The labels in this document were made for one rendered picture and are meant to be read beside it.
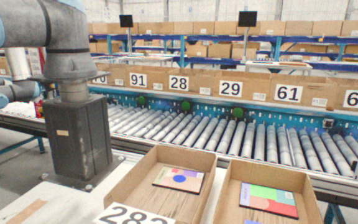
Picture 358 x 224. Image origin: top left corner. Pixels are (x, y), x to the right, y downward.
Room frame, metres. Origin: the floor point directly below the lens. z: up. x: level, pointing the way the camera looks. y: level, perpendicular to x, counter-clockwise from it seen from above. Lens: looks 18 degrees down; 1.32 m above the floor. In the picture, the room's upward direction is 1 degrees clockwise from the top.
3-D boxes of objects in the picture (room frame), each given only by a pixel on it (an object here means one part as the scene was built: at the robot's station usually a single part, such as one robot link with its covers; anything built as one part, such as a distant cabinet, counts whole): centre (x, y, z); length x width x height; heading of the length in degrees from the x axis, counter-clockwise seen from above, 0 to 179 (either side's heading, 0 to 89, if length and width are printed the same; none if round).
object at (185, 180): (0.75, 0.00, 0.76); 0.19 x 0.14 x 0.02; 74
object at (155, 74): (1.93, 0.25, 0.96); 0.39 x 0.29 x 0.17; 69
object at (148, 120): (1.44, 0.25, 0.72); 0.52 x 0.05 x 0.05; 159
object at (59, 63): (0.84, 0.43, 1.22); 0.19 x 0.19 x 0.10
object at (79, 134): (0.84, 0.43, 0.91); 0.26 x 0.26 x 0.33; 72
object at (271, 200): (0.64, -0.32, 0.76); 0.19 x 0.14 x 0.02; 72
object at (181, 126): (1.35, 0.01, 0.72); 0.52 x 0.05 x 0.05; 159
